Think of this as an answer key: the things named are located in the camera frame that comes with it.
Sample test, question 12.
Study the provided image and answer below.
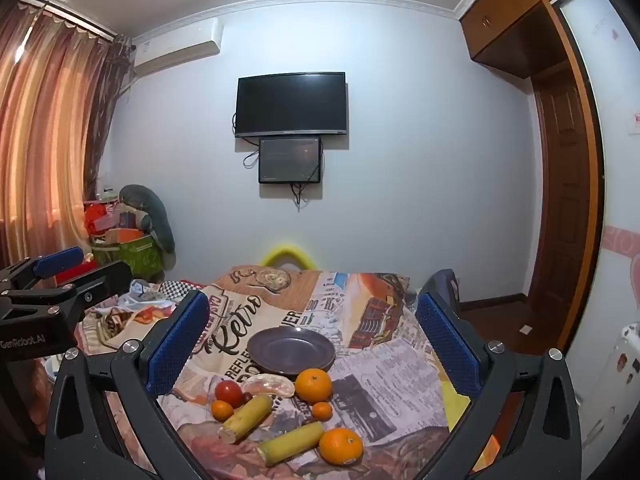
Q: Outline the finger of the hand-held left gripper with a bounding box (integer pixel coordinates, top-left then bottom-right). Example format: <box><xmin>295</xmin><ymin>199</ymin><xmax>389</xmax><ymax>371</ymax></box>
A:
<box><xmin>0</xmin><ymin>246</ymin><xmax>85</xmax><ymax>293</ymax></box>
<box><xmin>10</xmin><ymin>261</ymin><xmax>133</xmax><ymax>322</ymax></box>

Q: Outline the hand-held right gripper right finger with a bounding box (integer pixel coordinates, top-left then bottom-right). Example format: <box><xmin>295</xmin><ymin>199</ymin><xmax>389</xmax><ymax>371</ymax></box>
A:
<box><xmin>416</xmin><ymin>291</ymin><xmax>584</xmax><ymax>480</ymax></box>

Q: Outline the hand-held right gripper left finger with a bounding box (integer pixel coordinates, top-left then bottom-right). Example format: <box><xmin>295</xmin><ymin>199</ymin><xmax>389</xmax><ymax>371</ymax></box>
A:
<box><xmin>45</xmin><ymin>290</ymin><xmax>211</xmax><ymax>480</ymax></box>

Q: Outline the red tomato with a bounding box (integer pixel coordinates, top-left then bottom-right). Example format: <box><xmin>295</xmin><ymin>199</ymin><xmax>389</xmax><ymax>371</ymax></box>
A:
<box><xmin>215</xmin><ymin>380</ymin><xmax>245</xmax><ymax>407</ymax></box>

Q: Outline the yellow sugarcane piece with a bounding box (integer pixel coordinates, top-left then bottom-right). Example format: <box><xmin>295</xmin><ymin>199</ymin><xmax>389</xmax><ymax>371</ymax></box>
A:
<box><xmin>218</xmin><ymin>394</ymin><xmax>274</xmax><ymax>444</ymax></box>
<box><xmin>257</xmin><ymin>421</ymin><xmax>326</xmax><ymax>467</ymax></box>

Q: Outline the peeled pomelo segment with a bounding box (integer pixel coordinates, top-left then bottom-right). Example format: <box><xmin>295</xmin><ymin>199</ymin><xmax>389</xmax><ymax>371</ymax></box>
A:
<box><xmin>241</xmin><ymin>373</ymin><xmax>297</xmax><ymax>400</ymax></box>

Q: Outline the purple plate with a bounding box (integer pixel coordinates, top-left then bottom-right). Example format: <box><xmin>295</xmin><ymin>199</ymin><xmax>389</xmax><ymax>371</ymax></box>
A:
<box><xmin>247</xmin><ymin>327</ymin><xmax>336</xmax><ymax>380</ymax></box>

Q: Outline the large orange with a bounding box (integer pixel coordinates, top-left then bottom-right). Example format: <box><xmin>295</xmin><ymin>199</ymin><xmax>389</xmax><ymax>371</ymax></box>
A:
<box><xmin>295</xmin><ymin>368</ymin><xmax>333</xmax><ymax>404</ymax></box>
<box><xmin>319</xmin><ymin>427</ymin><xmax>364</xmax><ymax>466</ymax></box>

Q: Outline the green bag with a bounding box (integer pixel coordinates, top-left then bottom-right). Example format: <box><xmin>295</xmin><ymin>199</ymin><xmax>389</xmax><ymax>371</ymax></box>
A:
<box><xmin>91</xmin><ymin>232</ymin><xmax>166</xmax><ymax>281</ymax></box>

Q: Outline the red box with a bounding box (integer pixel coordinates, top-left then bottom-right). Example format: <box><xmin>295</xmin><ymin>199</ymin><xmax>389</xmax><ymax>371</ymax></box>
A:
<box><xmin>83</xmin><ymin>201</ymin><xmax>121</xmax><ymax>238</ymax></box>

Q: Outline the checkered cloth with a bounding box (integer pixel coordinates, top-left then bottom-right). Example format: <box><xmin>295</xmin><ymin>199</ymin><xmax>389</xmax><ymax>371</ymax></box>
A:
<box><xmin>157</xmin><ymin>280</ymin><xmax>206</xmax><ymax>302</ymax></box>

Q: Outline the grey plush toy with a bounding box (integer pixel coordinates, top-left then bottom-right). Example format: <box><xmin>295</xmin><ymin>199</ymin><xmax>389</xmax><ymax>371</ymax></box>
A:
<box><xmin>118</xmin><ymin>185</ymin><xmax>177</xmax><ymax>256</ymax></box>

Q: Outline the orange sheer curtain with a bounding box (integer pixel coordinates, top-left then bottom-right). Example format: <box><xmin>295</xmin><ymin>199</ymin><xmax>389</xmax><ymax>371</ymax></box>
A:
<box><xmin>0</xmin><ymin>2</ymin><xmax>118</xmax><ymax>273</ymax></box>

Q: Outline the printed retro tablecloth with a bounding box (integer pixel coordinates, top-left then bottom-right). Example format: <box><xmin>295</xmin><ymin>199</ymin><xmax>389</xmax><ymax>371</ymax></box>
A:
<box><xmin>82</xmin><ymin>267</ymin><xmax>501</xmax><ymax>480</ymax></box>

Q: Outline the yellow chair back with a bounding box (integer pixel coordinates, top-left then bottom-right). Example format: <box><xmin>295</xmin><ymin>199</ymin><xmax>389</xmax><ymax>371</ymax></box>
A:
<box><xmin>263</xmin><ymin>244</ymin><xmax>317</xmax><ymax>272</ymax></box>

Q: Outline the brown curtain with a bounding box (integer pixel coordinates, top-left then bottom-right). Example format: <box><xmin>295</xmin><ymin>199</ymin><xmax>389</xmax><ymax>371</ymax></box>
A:
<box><xmin>82</xmin><ymin>35</ymin><xmax>135</xmax><ymax>203</ymax></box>

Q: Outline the white appliance with stickers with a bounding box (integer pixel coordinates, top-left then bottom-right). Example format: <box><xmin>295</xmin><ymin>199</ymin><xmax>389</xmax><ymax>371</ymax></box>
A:
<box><xmin>570</xmin><ymin>322</ymin><xmax>640</xmax><ymax>461</ymax></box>

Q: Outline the brown wooden door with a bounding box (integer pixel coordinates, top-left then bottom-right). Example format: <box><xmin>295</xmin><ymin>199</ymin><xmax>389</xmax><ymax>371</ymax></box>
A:
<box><xmin>529</xmin><ymin>0</ymin><xmax>607</xmax><ymax>357</ymax></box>

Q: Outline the white air conditioner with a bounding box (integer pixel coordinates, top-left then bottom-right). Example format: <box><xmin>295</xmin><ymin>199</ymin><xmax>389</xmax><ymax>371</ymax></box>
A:
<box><xmin>131</xmin><ymin>16</ymin><xmax>222</xmax><ymax>78</ymax></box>

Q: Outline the wooden overhead cabinet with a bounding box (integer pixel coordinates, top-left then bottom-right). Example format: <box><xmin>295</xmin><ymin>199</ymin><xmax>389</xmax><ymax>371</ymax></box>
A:
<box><xmin>459</xmin><ymin>0</ymin><xmax>591</xmax><ymax>79</ymax></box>

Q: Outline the small black wall monitor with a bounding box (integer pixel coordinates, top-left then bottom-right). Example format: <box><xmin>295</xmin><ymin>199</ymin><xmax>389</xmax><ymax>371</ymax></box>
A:
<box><xmin>258</xmin><ymin>136</ymin><xmax>322</xmax><ymax>184</ymax></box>

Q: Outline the black wall television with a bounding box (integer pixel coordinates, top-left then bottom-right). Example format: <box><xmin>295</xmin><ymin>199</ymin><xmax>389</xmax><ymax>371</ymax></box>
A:
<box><xmin>236</xmin><ymin>72</ymin><xmax>347</xmax><ymax>138</ymax></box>

